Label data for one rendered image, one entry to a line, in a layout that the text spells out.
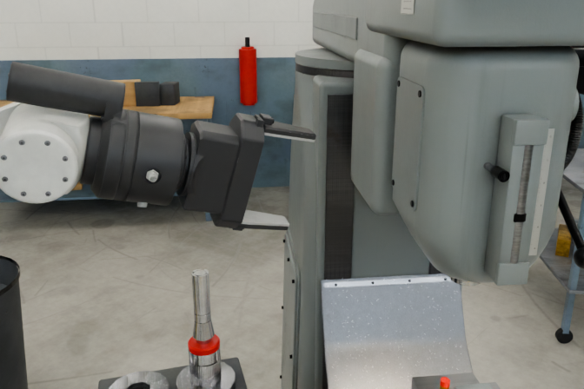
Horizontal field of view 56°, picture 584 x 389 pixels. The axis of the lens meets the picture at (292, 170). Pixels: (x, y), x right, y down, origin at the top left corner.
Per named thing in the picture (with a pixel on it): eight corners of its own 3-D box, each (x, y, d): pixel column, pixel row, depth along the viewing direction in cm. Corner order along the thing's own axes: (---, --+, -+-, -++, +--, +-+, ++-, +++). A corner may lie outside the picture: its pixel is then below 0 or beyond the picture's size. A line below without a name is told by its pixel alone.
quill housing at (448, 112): (568, 286, 74) (609, 44, 65) (421, 295, 72) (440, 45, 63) (502, 230, 92) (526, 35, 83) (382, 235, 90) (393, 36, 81)
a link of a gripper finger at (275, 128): (316, 144, 58) (262, 135, 55) (306, 134, 60) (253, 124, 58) (321, 129, 57) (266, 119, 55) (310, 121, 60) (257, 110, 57)
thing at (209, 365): (196, 366, 86) (195, 335, 85) (225, 370, 85) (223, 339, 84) (185, 386, 82) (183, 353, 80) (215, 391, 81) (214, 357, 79)
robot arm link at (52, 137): (127, 226, 49) (-16, 212, 45) (122, 179, 59) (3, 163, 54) (152, 106, 46) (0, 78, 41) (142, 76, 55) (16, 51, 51)
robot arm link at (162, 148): (242, 248, 56) (121, 238, 51) (223, 207, 64) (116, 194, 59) (275, 132, 52) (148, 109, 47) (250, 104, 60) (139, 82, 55)
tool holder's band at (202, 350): (195, 335, 85) (194, 329, 84) (223, 339, 84) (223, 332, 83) (183, 353, 80) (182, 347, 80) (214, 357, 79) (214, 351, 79)
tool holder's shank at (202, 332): (197, 332, 83) (193, 267, 80) (217, 335, 83) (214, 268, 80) (189, 345, 80) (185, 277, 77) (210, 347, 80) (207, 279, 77)
